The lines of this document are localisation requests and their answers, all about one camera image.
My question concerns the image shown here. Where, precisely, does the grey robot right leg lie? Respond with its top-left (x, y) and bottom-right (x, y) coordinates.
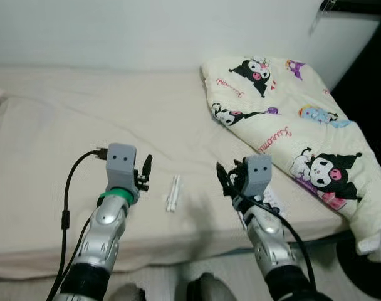
top-left (187, 273), bottom-right (239, 301)

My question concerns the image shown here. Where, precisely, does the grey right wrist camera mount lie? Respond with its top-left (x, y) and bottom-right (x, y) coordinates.
top-left (243, 155), bottom-right (273, 199)

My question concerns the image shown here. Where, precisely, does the clear plastic bracket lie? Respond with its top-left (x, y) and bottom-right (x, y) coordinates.
top-left (310, 0), bottom-right (337, 34)

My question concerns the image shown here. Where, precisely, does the cartoon print cream blanket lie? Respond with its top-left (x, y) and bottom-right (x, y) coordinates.
top-left (200, 56), bottom-right (381, 263)

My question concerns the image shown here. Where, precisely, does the grey robot leg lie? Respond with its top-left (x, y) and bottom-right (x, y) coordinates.
top-left (187, 273), bottom-right (239, 301)
top-left (108, 283), bottom-right (147, 301)

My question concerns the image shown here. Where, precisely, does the white stick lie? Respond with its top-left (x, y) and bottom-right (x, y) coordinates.
top-left (170, 175), bottom-right (182, 211)

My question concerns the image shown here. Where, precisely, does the cream sheeted mattress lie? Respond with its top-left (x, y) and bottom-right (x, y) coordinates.
top-left (0, 66), bottom-right (367, 280)

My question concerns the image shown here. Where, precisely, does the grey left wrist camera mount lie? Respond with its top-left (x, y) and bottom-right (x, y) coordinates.
top-left (106, 143), bottom-right (138, 189)

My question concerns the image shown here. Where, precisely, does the white book with blue letters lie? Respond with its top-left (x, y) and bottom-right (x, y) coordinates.
top-left (263, 187), bottom-right (286, 218)

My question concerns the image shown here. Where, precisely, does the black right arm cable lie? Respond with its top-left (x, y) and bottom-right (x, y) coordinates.
top-left (231, 194), bottom-right (318, 292)

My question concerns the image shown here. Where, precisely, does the grey robot left leg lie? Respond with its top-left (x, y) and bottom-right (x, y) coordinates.
top-left (108, 283), bottom-right (147, 301)

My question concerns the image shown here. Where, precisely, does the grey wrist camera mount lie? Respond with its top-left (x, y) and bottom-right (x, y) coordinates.
top-left (106, 143), bottom-right (138, 189)
top-left (243, 155), bottom-right (273, 199)

